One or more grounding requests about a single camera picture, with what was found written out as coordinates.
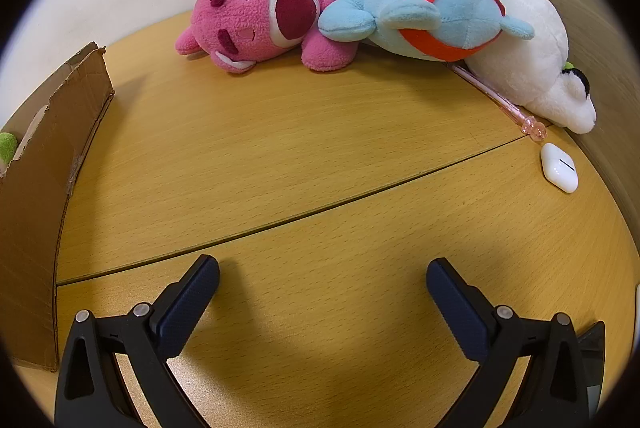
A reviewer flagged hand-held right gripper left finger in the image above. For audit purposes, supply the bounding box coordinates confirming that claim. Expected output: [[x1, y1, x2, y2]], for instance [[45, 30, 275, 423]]
[[54, 254, 221, 428]]

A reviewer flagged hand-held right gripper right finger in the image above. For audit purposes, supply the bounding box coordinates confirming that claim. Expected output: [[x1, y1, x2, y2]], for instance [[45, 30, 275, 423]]
[[426, 258, 601, 428]]

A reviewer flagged white earbuds case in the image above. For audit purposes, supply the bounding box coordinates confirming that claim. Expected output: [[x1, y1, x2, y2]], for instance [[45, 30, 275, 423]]
[[540, 143, 579, 194]]

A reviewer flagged brown cardboard box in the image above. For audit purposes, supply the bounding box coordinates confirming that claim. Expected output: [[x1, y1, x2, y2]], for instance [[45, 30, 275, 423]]
[[0, 42, 116, 371]]

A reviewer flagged wooden desk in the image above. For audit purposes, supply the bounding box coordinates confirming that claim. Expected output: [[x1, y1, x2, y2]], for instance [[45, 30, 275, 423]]
[[10, 8, 640, 428]]

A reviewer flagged pink pen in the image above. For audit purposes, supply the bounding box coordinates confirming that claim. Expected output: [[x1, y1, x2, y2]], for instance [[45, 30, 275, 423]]
[[447, 62, 547, 144]]

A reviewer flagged teal pink green plush toy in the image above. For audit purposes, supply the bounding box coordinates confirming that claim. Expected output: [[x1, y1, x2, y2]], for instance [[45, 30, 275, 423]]
[[0, 133, 19, 169]]

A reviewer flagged white plush dog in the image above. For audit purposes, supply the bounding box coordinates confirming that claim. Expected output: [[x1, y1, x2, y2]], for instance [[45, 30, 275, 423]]
[[465, 0, 598, 135]]

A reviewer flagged pink plush bear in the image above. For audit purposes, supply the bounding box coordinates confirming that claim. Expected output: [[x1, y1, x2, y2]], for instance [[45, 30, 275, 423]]
[[174, 0, 353, 75]]

